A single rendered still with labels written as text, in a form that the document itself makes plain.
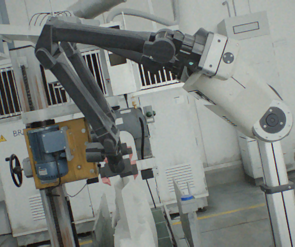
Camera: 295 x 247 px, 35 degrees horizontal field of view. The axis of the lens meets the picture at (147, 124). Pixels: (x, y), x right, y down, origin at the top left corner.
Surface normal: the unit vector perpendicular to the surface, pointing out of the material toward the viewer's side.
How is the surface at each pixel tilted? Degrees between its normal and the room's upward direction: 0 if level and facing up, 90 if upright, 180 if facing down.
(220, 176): 90
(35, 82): 90
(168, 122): 90
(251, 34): 90
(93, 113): 115
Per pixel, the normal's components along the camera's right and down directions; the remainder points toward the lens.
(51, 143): 0.45, -0.04
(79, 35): -0.12, 0.47
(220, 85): 0.04, 0.04
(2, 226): -0.01, -0.19
